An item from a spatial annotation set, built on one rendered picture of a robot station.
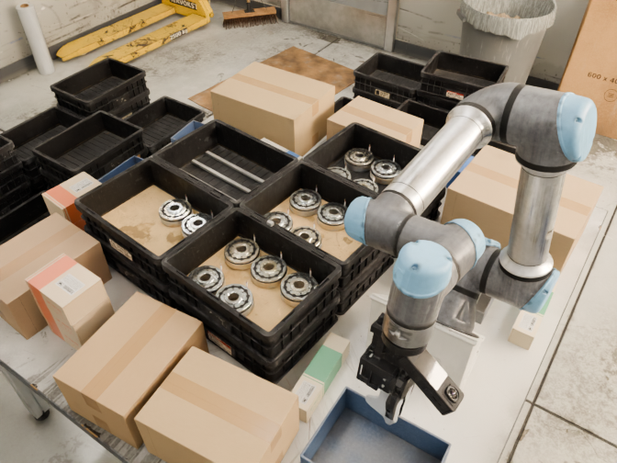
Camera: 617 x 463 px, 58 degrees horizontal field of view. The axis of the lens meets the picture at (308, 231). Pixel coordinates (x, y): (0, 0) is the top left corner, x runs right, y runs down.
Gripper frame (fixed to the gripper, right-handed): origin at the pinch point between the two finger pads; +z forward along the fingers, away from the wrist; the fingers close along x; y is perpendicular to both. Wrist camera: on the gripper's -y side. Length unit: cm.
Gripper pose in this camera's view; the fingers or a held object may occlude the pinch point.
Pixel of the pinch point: (395, 418)
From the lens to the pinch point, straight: 102.8
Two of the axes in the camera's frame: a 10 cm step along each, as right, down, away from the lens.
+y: -8.1, -4.0, 4.2
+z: -0.8, 8.0, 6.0
